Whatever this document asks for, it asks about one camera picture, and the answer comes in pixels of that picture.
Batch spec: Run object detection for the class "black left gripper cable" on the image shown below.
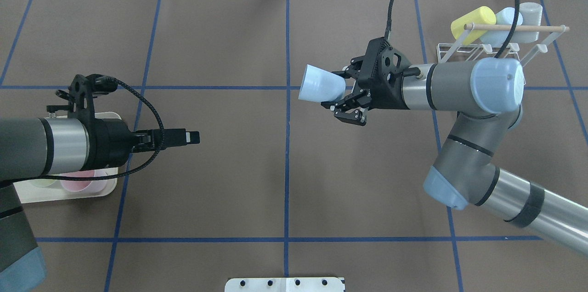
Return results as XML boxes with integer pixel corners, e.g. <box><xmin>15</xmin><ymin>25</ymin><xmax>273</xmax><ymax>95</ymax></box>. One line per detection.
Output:
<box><xmin>28</xmin><ymin>75</ymin><xmax>166</xmax><ymax>181</ymax></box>

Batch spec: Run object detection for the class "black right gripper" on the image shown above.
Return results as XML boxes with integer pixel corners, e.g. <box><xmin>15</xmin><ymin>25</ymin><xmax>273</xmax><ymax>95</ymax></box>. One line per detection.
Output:
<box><xmin>321</xmin><ymin>37</ymin><xmax>410</xmax><ymax>126</ymax></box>

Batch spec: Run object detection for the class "white wire cup rack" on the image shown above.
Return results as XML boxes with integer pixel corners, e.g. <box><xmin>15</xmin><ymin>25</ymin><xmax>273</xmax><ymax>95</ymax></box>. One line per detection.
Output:
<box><xmin>436</xmin><ymin>23</ymin><xmax>570</xmax><ymax>66</ymax></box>

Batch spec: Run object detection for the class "cream plastic tray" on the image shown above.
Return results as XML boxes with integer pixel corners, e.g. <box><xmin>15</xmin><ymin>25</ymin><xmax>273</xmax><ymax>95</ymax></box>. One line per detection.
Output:
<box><xmin>1</xmin><ymin>113</ymin><xmax>125</xmax><ymax>211</ymax></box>

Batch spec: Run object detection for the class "pink plastic cup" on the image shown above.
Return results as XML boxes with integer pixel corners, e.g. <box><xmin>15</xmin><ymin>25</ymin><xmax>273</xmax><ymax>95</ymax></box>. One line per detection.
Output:
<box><xmin>59</xmin><ymin>169</ymin><xmax>107</xmax><ymax>193</ymax></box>

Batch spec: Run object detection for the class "grey plastic cup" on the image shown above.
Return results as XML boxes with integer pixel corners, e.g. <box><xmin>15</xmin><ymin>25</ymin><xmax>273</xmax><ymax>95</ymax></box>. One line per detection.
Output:
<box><xmin>510</xmin><ymin>2</ymin><xmax>543</xmax><ymax>44</ymax></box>

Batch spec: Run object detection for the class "light blue plastic cup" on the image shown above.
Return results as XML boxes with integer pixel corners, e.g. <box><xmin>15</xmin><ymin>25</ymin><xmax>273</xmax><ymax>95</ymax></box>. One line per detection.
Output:
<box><xmin>298</xmin><ymin>65</ymin><xmax>346</xmax><ymax>102</ymax></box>

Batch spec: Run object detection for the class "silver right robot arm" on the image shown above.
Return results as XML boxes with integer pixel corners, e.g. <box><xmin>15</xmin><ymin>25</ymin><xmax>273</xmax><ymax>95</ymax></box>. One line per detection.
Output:
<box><xmin>320</xmin><ymin>38</ymin><xmax>588</xmax><ymax>255</ymax></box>

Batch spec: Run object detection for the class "cream white plastic cup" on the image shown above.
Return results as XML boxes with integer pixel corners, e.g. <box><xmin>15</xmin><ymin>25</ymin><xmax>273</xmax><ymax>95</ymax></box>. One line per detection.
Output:
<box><xmin>28</xmin><ymin>179</ymin><xmax>61</xmax><ymax>189</ymax></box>

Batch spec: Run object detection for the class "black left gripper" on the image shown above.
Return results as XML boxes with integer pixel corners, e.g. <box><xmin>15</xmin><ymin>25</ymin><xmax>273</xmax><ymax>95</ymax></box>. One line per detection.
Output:
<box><xmin>85</xmin><ymin>118</ymin><xmax>200</xmax><ymax>168</ymax></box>

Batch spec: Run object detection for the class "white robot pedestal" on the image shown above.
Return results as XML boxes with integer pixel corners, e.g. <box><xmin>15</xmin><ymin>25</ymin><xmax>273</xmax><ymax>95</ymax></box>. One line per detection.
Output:
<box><xmin>224</xmin><ymin>276</ymin><xmax>346</xmax><ymax>292</ymax></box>

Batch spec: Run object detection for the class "yellow plastic cup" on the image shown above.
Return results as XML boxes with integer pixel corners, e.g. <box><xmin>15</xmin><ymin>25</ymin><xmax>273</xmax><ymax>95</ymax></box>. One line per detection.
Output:
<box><xmin>450</xmin><ymin>6</ymin><xmax>497</xmax><ymax>45</ymax></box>

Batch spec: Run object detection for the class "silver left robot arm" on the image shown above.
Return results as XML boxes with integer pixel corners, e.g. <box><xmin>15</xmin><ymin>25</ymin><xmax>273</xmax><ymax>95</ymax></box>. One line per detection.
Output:
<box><xmin>0</xmin><ymin>118</ymin><xmax>200</xmax><ymax>292</ymax></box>

